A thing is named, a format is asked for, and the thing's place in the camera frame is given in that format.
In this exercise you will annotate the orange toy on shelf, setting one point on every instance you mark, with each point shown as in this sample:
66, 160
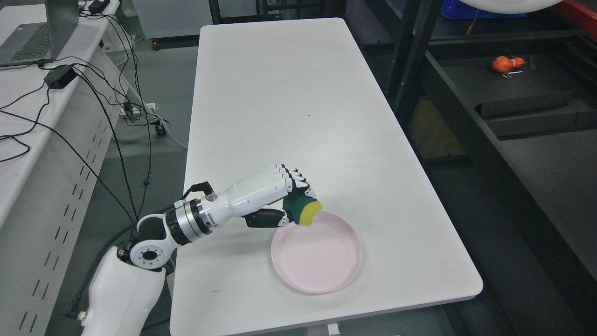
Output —
503, 64

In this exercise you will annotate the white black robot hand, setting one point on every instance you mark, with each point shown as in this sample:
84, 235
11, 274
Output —
258, 197

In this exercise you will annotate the pink round plate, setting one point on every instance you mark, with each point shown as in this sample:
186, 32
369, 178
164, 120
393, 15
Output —
319, 259

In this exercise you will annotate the black power adapter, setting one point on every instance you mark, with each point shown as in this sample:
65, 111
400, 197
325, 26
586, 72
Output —
59, 77

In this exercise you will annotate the white power strip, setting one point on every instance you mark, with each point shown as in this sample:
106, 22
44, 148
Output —
133, 112

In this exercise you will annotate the black metal shelf rack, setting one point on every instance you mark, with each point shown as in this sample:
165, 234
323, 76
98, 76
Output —
523, 195

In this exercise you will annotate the grey laptop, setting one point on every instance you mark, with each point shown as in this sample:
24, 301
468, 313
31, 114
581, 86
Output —
41, 42

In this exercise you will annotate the blue plastic crate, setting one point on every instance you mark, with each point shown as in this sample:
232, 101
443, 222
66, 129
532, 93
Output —
457, 10

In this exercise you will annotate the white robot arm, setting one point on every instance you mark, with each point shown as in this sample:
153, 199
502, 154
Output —
128, 280

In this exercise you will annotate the green yellow sponge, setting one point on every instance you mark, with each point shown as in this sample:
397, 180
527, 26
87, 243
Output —
301, 209

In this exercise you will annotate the white side desk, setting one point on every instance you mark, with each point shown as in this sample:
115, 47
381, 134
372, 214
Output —
48, 173

